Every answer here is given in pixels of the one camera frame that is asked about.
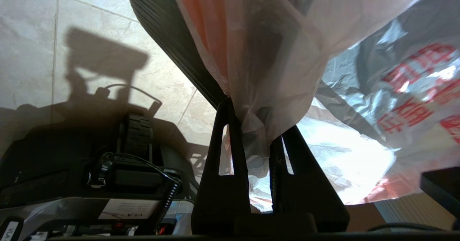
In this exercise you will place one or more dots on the black trash bin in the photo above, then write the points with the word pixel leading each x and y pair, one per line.
pixel 172 36

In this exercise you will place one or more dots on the translucent white trash bag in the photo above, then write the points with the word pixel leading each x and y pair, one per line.
pixel 280 72

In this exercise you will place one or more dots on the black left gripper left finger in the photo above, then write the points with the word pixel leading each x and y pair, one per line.
pixel 222 201

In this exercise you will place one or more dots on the grey ribbed rounded object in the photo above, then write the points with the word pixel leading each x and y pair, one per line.
pixel 413 212

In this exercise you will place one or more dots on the black robot base chassis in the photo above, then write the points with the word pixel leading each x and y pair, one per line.
pixel 54 169

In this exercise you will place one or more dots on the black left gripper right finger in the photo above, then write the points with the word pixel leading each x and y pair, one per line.
pixel 309 205

